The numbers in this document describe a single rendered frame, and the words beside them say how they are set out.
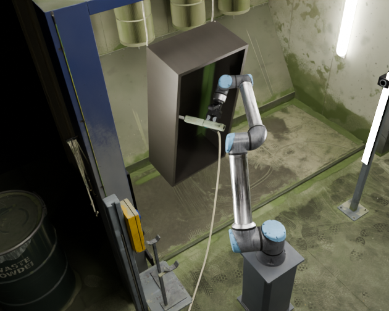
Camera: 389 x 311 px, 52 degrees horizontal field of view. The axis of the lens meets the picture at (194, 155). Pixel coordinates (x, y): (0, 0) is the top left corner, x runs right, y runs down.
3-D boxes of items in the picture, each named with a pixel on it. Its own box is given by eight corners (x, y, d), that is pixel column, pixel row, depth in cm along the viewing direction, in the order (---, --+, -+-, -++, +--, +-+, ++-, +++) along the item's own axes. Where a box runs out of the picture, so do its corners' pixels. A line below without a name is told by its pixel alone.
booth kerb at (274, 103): (92, 192, 396) (89, 183, 388) (91, 191, 397) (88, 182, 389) (294, 100, 498) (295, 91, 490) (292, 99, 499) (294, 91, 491)
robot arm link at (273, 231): (286, 253, 249) (289, 236, 237) (259, 256, 248) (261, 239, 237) (281, 234, 260) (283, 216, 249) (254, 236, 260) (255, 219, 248)
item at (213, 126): (231, 131, 298) (223, 123, 277) (230, 137, 298) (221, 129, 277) (175, 117, 317) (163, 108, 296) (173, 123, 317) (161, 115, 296)
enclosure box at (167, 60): (148, 160, 353) (146, 45, 261) (200, 132, 380) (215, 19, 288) (171, 187, 337) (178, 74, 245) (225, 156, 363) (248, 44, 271)
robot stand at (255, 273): (294, 308, 299) (304, 258, 256) (262, 331, 287) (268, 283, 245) (267, 278, 318) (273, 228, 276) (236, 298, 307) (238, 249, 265)
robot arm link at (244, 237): (260, 254, 242) (251, 131, 234) (232, 257, 241) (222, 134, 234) (256, 246, 257) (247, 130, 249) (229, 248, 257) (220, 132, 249)
